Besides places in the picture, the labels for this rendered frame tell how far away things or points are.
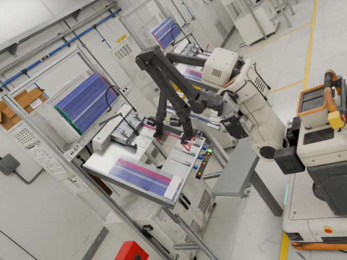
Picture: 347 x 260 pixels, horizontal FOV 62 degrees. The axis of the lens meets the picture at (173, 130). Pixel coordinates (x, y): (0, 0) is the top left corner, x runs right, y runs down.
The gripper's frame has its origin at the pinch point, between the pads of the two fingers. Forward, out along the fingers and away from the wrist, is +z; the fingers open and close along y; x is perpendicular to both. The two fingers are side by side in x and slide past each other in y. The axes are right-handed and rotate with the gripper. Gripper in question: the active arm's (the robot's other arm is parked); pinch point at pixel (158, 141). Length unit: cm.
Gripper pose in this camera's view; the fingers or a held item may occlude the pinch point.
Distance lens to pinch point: 231.5
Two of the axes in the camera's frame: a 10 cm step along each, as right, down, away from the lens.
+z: -0.6, 7.2, 6.9
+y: -3.9, 6.2, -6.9
